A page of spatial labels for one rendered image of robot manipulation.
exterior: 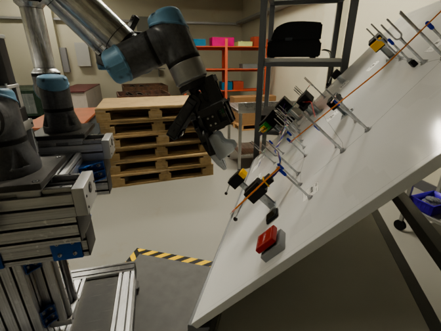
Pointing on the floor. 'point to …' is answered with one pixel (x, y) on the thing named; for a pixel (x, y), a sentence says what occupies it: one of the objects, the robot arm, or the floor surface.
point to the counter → (86, 95)
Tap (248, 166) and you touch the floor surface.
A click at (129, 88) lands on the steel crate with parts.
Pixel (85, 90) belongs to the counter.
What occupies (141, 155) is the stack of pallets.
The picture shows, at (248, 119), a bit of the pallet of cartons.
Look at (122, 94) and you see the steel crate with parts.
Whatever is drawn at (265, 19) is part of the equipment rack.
